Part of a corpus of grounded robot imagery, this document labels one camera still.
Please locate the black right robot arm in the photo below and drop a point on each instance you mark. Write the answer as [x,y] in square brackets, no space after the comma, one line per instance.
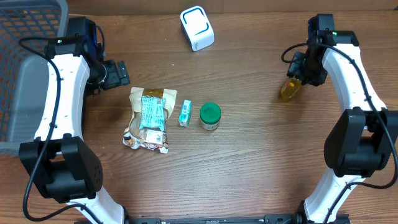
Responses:
[363,139]

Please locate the teal snack packet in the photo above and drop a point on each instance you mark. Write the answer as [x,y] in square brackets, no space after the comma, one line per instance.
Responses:
[152,113]

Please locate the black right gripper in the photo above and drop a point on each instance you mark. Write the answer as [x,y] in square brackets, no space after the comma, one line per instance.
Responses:
[295,70]

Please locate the green white Kleenex tissue pack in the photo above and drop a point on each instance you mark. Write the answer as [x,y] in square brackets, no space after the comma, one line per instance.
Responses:
[185,113]

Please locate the brown snack packet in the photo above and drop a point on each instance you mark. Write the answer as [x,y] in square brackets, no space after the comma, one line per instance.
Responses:
[135,96]

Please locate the brown cardboard back panel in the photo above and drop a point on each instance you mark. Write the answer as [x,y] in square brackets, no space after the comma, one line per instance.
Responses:
[150,7]

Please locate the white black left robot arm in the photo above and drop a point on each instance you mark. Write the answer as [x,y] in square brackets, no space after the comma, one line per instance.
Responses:
[60,165]

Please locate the green lid white jar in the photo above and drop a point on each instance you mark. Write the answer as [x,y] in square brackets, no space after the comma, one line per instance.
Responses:
[210,115]

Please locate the yellow oil bottle silver cap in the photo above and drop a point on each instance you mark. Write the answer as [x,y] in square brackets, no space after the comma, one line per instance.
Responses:
[289,88]

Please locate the white barcode scanner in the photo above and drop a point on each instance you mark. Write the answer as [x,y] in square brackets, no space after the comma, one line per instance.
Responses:
[197,28]

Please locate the white labelled snack packet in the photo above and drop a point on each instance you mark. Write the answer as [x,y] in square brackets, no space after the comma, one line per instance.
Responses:
[149,139]

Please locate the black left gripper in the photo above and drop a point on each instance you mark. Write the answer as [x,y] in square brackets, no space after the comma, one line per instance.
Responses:
[116,79]

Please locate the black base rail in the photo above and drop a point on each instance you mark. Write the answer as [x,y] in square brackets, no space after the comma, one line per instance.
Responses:
[211,220]

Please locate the grey plastic mesh basket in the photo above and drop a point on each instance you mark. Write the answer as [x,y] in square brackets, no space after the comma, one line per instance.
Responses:
[24,76]

